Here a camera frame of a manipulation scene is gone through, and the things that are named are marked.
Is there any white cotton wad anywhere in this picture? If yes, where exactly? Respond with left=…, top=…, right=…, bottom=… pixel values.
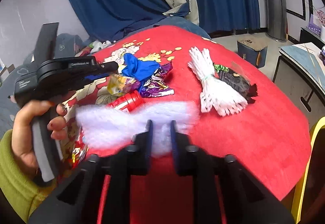
left=75, top=103, right=201, bottom=157

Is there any person's left forearm green sleeve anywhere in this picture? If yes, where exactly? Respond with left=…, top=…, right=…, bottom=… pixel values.
left=0, top=130, right=57, bottom=223

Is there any red printed small container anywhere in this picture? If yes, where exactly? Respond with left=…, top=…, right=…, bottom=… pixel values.
left=107, top=90, right=143, bottom=113

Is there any bundle of white cords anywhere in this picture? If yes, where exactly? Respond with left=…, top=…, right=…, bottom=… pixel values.
left=188, top=46, right=248, bottom=116

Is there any blue cloth piece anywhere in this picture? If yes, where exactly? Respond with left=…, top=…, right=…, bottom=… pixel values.
left=121, top=53, right=161, bottom=82

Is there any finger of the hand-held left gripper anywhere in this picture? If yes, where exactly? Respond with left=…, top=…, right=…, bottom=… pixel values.
left=67, top=73, right=110, bottom=94
left=96, top=61, right=120, bottom=73

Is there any yellow chair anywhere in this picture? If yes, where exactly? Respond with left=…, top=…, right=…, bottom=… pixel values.
left=291, top=116, right=325, bottom=218

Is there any red floral blanket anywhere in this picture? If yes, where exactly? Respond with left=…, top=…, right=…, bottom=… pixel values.
left=58, top=25, right=312, bottom=224

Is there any long red snack wrapper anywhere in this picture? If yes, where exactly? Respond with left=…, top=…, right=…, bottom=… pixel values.
left=70, top=128, right=89, bottom=165

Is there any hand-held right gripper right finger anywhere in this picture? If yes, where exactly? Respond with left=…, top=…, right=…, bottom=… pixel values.
left=170, top=120, right=295, bottom=224

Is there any white black cabinet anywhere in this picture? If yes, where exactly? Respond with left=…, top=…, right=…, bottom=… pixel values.
left=273, top=43, right=325, bottom=113

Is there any white vase with red branches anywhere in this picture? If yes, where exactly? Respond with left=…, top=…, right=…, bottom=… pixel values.
left=315, top=8, right=325, bottom=36

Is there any grey tower air conditioner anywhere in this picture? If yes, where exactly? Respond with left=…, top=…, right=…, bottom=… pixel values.
left=258, top=0, right=288, bottom=42

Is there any person's left hand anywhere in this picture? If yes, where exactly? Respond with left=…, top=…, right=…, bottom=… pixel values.
left=11, top=100, right=68, bottom=177

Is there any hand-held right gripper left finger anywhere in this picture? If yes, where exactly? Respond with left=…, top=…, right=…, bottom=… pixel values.
left=28, top=120, right=155, bottom=224

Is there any yellow white snack packet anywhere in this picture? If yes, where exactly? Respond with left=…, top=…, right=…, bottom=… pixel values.
left=107, top=73, right=141, bottom=95

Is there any black snack wrapper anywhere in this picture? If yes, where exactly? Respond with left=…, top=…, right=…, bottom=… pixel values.
left=213, top=62, right=258, bottom=104

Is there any purple snack wrapper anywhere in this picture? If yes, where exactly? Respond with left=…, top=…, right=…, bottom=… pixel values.
left=139, top=78, right=175, bottom=99
left=151, top=61, right=173, bottom=80

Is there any grey blue pillow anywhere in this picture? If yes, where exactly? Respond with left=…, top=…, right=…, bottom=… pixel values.
left=54, top=34, right=89, bottom=58

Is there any purple box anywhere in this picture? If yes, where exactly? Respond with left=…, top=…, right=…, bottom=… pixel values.
left=308, top=14, right=323, bottom=34

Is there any pile of small clothes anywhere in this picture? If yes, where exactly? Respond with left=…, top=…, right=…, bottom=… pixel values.
left=88, top=40, right=113, bottom=54

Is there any blue box stool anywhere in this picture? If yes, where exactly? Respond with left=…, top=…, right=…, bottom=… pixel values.
left=237, top=38, right=268, bottom=68

